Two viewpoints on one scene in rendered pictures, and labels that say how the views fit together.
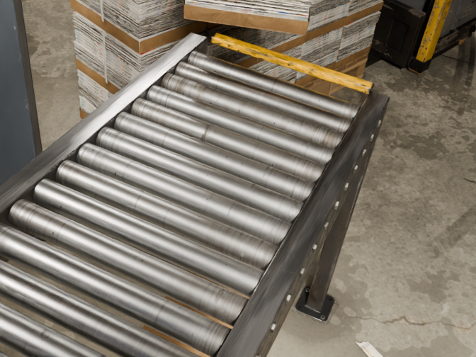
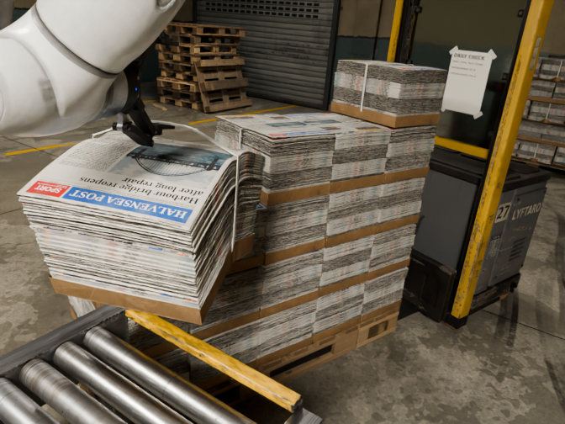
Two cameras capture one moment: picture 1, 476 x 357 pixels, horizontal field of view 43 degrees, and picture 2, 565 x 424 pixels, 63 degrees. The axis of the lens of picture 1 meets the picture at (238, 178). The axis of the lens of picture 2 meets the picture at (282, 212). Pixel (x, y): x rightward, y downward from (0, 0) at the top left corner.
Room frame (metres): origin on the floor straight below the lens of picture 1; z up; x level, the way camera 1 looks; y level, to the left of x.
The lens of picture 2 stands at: (0.66, -0.36, 1.41)
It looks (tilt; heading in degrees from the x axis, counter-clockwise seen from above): 22 degrees down; 12
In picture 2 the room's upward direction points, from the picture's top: 5 degrees clockwise
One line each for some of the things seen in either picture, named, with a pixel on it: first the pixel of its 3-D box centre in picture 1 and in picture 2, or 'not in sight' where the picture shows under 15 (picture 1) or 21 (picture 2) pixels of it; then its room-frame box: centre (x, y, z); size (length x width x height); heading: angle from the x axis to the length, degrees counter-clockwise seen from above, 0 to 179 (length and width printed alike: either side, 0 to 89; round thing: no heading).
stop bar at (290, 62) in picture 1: (290, 61); (204, 351); (1.34, -0.09, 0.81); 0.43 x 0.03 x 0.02; 70
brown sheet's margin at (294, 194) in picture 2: not in sight; (270, 177); (2.30, 0.04, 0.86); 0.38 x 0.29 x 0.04; 51
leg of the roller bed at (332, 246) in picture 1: (336, 231); not in sight; (1.24, -0.31, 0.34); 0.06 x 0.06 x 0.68; 70
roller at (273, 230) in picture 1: (180, 193); not in sight; (0.84, 0.11, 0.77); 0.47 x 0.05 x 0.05; 70
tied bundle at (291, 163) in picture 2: not in sight; (271, 156); (2.31, 0.05, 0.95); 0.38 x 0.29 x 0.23; 51
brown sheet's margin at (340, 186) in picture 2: not in sight; (327, 169); (2.53, -0.14, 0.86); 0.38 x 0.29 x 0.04; 49
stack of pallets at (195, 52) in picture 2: not in sight; (201, 65); (8.43, 2.94, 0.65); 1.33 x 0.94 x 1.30; 164
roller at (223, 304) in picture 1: (123, 259); not in sight; (0.66, 0.17, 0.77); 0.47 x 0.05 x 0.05; 70
